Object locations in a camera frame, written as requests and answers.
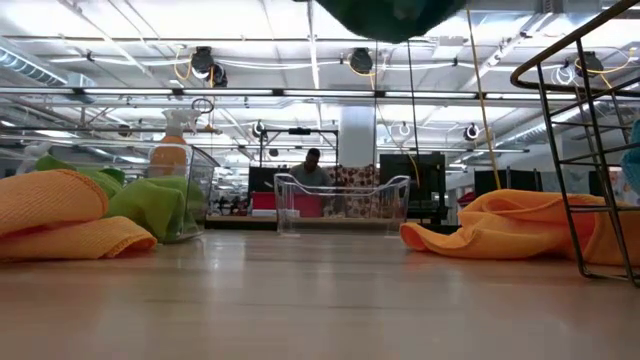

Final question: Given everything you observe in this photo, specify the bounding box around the orange microfiber towel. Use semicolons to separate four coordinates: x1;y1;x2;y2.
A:
0;168;159;262
399;188;640;266

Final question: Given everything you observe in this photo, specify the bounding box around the black monitor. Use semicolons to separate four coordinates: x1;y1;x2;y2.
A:
248;166;291;194

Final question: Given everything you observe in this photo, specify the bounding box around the red box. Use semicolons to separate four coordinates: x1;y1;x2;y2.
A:
249;192;325;219

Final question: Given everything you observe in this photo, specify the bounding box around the black hanging cable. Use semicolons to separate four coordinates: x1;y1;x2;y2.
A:
404;39;422;189

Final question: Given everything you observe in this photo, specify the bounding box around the black desk frame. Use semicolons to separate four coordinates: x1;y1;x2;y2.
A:
258;127;340;169

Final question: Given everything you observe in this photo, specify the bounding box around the clear plastic bin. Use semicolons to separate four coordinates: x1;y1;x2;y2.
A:
0;142;221;245
273;173;412;237

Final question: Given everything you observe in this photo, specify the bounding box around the black table frame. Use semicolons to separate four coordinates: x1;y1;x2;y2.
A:
204;214;454;234

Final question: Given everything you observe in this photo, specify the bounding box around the yellow hanging cable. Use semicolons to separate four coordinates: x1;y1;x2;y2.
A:
464;7;503;191

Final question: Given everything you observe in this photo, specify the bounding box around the orange spray bottle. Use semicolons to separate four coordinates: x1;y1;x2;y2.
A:
148;108;202;179

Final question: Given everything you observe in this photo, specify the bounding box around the blue microfiber towel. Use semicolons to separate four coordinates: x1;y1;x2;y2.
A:
314;0;469;45
619;118;640;196

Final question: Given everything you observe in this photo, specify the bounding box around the metal wire basket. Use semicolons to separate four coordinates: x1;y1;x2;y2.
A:
509;0;640;289

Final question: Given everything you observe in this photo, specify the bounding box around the black partition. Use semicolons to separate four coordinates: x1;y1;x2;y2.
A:
473;168;545;199

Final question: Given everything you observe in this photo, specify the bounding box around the black ceiling cable reel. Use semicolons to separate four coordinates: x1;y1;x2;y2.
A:
348;47;375;75
190;45;216;76
579;50;606;79

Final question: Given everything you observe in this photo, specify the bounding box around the patterned partition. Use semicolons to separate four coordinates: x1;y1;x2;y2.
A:
327;164;382;220

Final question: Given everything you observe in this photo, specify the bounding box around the long ceiling light rail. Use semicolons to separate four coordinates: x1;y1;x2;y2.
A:
0;87;640;100

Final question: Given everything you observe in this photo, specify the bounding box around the person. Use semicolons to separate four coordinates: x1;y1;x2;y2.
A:
288;147;334;189

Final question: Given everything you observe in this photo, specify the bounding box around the white pillar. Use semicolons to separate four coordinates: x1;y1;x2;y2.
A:
339;104;376;169

